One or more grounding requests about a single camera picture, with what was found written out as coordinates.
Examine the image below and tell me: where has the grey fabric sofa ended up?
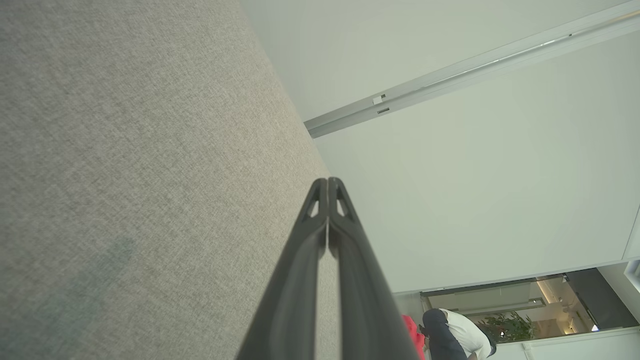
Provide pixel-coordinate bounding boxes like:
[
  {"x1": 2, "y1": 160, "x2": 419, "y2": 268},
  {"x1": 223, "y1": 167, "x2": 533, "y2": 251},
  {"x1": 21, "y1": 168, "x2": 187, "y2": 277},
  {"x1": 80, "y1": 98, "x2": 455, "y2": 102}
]
[{"x1": 0, "y1": 0, "x2": 346, "y2": 360}]

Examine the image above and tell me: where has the silver ceiling track rail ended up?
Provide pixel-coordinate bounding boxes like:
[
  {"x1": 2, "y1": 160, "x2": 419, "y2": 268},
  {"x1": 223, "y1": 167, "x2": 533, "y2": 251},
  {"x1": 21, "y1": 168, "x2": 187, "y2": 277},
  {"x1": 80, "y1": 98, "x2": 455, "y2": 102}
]
[{"x1": 303, "y1": 0, "x2": 640, "y2": 140}]

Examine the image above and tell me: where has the person in white shirt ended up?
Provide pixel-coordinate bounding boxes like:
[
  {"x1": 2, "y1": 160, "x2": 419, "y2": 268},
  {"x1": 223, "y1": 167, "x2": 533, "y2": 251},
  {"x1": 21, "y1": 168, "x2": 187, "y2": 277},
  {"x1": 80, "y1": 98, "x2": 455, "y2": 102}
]
[{"x1": 421, "y1": 307, "x2": 497, "y2": 360}]

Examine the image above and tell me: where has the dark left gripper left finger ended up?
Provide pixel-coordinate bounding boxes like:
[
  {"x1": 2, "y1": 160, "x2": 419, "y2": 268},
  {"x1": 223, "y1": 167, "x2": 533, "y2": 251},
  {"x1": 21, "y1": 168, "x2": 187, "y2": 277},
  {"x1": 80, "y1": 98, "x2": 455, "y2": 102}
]
[{"x1": 234, "y1": 177, "x2": 329, "y2": 360}]

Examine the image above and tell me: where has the green potted plant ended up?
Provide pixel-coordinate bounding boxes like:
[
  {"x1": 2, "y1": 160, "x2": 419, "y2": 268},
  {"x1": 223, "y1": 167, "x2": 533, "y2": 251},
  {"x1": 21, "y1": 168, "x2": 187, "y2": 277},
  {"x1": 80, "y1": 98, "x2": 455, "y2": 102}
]
[{"x1": 479, "y1": 311, "x2": 540, "y2": 345}]

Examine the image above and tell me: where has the interior glass window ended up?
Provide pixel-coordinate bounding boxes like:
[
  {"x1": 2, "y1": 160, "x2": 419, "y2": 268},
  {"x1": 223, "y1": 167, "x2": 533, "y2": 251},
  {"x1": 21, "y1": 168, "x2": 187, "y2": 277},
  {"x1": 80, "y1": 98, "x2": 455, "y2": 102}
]
[{"x1": 419, "y1": 267, "x2": 640, "y2": 347}]

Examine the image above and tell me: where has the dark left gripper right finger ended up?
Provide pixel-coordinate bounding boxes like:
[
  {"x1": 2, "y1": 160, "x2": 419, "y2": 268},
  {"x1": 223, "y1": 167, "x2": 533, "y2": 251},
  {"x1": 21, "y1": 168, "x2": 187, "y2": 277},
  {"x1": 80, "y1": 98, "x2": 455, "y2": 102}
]
[{"x1": 327, "y1": 176, "x2": 421, "y2": 360}]

